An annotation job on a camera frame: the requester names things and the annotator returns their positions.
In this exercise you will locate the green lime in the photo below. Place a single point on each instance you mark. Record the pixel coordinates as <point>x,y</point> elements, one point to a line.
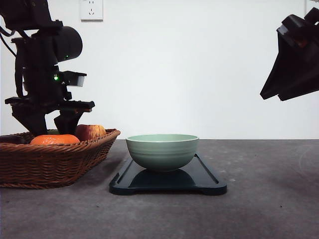
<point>52,131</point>

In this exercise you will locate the green ceramic bowl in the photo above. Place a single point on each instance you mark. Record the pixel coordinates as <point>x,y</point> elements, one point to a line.
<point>162,152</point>

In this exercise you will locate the white wall socket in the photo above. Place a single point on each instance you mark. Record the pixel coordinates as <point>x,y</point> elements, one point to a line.
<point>307,6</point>
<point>91,10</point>

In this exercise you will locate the red yellow apple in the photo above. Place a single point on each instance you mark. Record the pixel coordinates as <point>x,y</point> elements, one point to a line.
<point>89,131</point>

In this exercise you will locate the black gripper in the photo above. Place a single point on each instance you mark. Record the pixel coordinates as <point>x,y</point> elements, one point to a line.
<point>296,72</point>
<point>38,81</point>

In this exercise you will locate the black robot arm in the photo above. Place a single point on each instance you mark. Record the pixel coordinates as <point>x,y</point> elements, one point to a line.
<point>30,16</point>

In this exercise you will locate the dark red plum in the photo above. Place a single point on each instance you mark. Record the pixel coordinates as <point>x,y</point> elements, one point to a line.
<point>13,139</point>

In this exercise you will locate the brown wicker basket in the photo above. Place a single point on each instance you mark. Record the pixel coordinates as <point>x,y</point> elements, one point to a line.
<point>42,166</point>

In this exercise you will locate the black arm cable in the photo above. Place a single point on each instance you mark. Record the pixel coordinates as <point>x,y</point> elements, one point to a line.
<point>18,63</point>

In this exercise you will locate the white wall socket left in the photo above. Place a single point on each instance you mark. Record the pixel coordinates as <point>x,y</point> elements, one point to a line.
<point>91,10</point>

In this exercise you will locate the orange tangerine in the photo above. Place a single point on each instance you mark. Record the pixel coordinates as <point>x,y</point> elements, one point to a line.
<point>55,139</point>

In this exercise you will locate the white wall socket right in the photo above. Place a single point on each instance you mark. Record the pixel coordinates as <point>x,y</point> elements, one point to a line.
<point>307,6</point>

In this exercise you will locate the dark rectangular tray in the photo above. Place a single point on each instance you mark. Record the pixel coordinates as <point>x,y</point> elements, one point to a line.
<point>196,176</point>

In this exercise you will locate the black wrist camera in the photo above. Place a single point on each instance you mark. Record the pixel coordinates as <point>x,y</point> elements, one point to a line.
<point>71,78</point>

